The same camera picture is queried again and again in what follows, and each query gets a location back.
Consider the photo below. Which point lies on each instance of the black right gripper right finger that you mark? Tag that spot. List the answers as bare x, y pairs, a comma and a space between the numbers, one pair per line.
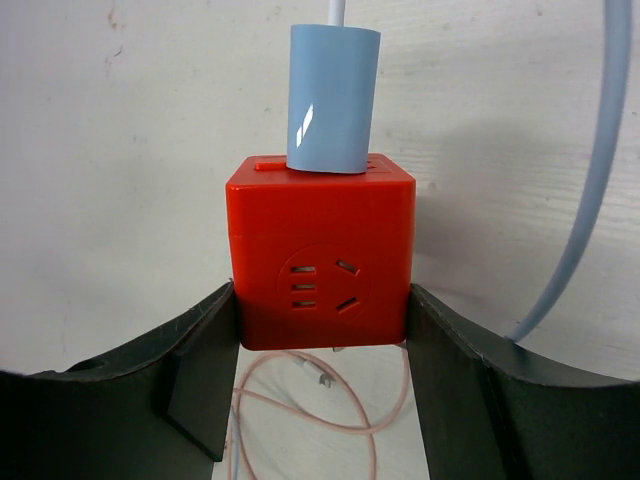
490, 409

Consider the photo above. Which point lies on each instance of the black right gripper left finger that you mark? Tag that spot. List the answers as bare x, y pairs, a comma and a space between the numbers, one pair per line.
155, 407

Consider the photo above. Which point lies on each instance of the red cube power socket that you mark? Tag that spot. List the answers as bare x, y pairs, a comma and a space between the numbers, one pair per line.
320, 260

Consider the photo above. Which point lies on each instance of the light blue charger plug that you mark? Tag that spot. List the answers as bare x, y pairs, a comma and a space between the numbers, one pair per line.
332, 80

